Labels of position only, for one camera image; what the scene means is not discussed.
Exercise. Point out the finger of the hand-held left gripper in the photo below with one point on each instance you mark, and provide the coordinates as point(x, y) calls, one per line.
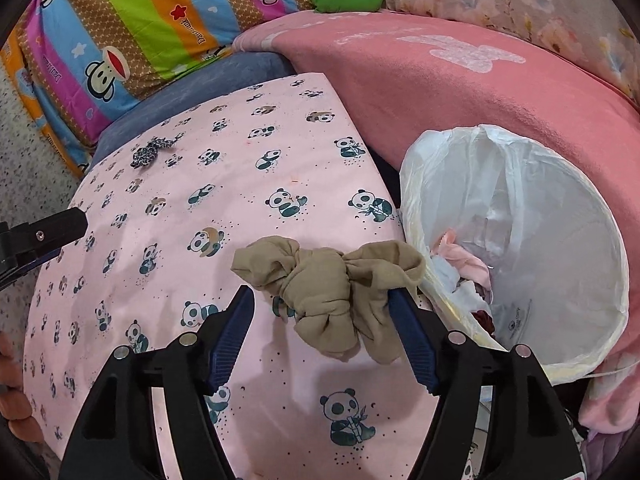
point(50, 232)

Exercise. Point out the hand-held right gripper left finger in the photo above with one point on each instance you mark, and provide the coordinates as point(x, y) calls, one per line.
point(230, 340)

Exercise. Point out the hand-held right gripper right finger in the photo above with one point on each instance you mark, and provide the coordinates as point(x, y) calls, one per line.
point(415, 345)

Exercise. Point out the dark red scrunchie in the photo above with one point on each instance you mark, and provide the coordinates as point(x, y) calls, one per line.
point(483, 321)

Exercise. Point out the white and pink face mask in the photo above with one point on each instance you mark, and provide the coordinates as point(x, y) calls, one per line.
point(472, 292)

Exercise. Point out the light blue face mask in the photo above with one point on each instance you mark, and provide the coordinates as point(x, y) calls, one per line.
point(445, 270)

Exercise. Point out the beige knotted cloth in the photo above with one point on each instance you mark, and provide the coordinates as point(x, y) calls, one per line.
point(320, 285)

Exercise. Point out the white round bin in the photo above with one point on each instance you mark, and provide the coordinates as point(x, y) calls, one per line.
point(565, 260)

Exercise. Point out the person's left hand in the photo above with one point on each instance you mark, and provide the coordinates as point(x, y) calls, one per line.
point(15, 390)

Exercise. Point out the grey speckled bedsheet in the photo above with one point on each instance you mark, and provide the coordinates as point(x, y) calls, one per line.
point(30, 160)

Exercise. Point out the black and white scrunchie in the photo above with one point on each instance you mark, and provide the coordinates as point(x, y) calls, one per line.
point(147, 154)

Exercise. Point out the pink panda print cloth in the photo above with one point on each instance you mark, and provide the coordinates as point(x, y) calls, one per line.
point(235, 195)

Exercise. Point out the white plastic bin liner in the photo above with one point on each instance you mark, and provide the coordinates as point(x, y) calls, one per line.
point(450, 180)

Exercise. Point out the blue denim cushion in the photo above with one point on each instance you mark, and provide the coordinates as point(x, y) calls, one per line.
point(200, 90)

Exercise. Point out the striped monkey print pillow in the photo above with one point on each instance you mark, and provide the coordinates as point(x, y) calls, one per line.
point(150, 25)

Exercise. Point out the pink fleece blanket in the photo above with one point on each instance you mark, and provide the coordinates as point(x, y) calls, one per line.
point(425, 80)

